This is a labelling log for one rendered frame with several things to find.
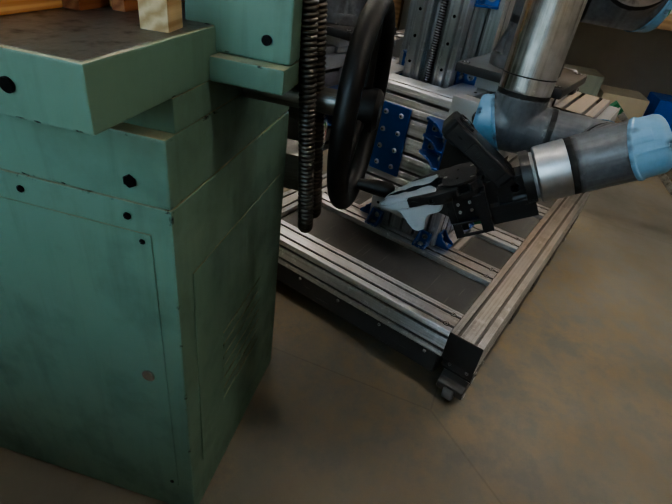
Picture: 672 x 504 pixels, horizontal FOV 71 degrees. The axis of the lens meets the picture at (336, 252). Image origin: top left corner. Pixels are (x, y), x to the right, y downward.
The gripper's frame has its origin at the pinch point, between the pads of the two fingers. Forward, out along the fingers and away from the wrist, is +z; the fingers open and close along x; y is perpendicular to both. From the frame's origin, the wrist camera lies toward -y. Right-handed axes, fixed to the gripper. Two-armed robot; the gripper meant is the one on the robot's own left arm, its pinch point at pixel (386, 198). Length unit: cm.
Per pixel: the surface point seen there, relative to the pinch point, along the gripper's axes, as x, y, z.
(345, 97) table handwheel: -11.0, -17.5, -2.9
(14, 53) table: -30.0, -32.5, 15.6
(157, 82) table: -20.0, -26.5, 12.0
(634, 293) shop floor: 106, 108, -48
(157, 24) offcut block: -15.4, -31.5, 11.8
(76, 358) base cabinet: -20, 5, 52
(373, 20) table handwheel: -4.8, -23.3, -7.2
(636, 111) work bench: 263, 93, -90
